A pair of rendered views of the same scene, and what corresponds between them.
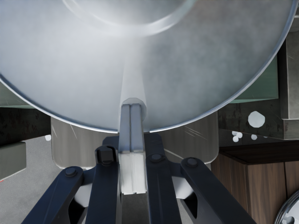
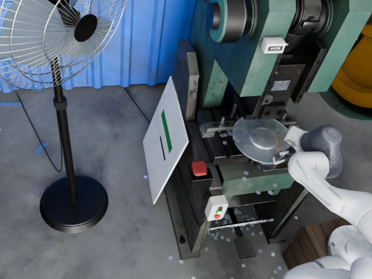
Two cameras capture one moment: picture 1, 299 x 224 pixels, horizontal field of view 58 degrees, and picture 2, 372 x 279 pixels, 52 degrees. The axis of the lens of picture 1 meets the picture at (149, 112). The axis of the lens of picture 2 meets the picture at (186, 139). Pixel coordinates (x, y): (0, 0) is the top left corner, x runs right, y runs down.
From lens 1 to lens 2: 154 cm
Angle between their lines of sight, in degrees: 40
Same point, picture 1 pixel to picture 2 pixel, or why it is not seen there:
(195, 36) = (279, 148)
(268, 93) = not seen: hidden behind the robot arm
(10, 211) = not seen: outside the picture
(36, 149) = (175, 270)
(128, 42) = (268, 150)
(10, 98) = (230, 178)
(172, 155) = (283, 166)
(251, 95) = not seen: hidden behind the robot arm
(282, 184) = (323, 232)
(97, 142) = (269, 166)
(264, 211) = (320, 245)
